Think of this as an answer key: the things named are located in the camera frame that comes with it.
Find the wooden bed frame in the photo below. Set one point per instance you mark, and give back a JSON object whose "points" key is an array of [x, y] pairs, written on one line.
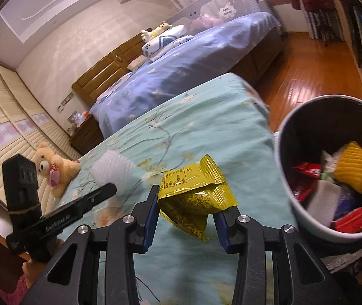
{"points": [[263, 60]]}

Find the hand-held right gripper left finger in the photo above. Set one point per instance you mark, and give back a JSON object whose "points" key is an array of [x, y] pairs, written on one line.
{"points": [[151, 228]]}

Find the dark wooden coat rack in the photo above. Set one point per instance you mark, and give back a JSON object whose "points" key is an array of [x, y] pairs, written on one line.
{"points": [[328, 35]]}

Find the yellow foam net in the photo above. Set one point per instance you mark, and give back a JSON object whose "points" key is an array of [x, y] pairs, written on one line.
{"points": [[355, 168]]}

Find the white trash bin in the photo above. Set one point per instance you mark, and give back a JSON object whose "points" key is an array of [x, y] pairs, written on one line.
{"points": [[311, 124]]}

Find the white foam net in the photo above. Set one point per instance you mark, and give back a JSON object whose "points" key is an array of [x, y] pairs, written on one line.
{"points": [[112, 168]]}

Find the cream louvred wardrobe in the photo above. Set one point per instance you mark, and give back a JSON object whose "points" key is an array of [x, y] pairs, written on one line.
{"points": [[3, 117]]}

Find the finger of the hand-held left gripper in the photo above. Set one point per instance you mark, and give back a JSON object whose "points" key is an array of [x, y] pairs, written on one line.
{"points": [[98, 197]]}

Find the white foam block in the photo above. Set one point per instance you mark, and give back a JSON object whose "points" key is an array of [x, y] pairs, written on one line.
{"points": [[322, 203]]}

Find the white gold wrapper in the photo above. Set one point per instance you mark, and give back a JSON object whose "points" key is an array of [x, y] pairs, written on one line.
{"points": [[330, 162]]}

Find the bed with blue duvet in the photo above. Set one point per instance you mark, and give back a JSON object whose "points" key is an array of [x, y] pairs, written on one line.
{"points": [[184, 63]]}

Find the tan teddy bear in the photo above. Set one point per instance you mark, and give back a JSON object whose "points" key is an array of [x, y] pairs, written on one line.
{"points": [[60, 168]]}

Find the grey bed guard rail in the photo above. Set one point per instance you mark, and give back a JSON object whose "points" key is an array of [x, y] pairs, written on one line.
{"points": [[206, 3]]}

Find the wooden headboard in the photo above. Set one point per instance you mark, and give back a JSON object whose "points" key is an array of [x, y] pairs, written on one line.
{"points": [[104, 70]]}

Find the yellow snack packet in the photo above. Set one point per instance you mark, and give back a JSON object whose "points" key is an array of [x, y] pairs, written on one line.
{"points": [[197, 203]]}

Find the yellow white plush toy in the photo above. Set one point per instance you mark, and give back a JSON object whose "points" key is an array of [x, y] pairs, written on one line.
{"points": [[157, 30]]}

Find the blue white printed pillow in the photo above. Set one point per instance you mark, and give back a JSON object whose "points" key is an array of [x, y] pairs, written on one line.
{"points": [[162, 43]]}

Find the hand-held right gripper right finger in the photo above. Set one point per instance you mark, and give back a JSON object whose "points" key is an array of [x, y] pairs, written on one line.
{"points": [[224, 233]]}

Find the red wrapper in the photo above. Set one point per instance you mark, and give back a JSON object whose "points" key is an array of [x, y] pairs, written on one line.
{"points": [[349, 219], [308, 169], [301, 195]]}

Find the wooden nightstand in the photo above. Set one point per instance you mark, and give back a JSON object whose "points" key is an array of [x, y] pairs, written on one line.
{"points": [[85, 136]]}

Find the pink plush toy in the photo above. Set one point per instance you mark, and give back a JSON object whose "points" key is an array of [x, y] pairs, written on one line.
{"points": [[208, 22]]}

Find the cream pillow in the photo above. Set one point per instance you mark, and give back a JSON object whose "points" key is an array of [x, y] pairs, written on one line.
{"points": [[136, 63]]}

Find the person's left hand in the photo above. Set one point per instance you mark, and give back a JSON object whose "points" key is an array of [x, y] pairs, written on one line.
{"points": [[33, 271]]}

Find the blue plastic wrapper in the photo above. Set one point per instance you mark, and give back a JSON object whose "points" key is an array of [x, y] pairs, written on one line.
{"points": [[347, 200]]}

